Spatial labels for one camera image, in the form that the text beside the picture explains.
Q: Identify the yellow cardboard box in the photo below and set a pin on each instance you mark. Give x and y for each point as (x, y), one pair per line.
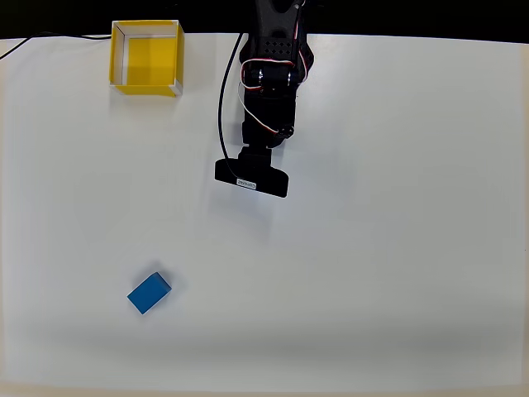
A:
(155, 58)

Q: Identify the blue block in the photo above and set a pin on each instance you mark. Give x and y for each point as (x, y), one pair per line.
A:
(149, 293)

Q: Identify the black bar-shaped camera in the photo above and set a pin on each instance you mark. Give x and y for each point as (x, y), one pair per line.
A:
(264, 180)

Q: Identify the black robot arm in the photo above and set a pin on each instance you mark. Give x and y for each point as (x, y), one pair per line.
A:
(273, 37)

